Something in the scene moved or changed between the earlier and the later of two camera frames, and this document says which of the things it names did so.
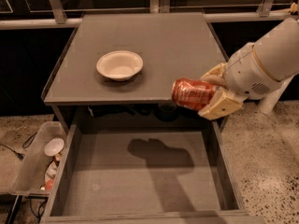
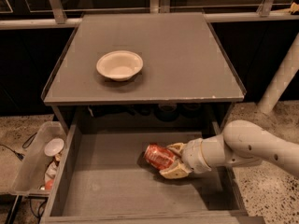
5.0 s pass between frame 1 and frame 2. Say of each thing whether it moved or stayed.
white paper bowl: stayed
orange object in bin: stayed
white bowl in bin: stayed
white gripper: moved
